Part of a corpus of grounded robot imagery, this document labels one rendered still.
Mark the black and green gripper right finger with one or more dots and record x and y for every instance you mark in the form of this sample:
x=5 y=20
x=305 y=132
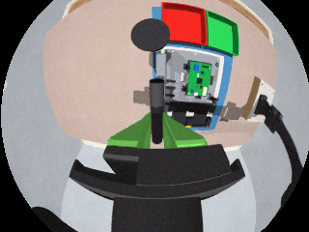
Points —
x=180 y=136

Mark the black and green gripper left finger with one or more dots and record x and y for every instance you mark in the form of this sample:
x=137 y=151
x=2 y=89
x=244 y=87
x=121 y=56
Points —
x=134 y=135

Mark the green bin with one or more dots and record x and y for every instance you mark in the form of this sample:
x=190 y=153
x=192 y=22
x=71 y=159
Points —
x=222 y=33

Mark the red open tray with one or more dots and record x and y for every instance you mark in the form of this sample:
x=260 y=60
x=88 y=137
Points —
x=187 y=23

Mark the green circuit board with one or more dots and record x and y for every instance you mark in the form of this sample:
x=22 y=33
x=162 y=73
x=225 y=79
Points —
x=199 y=79

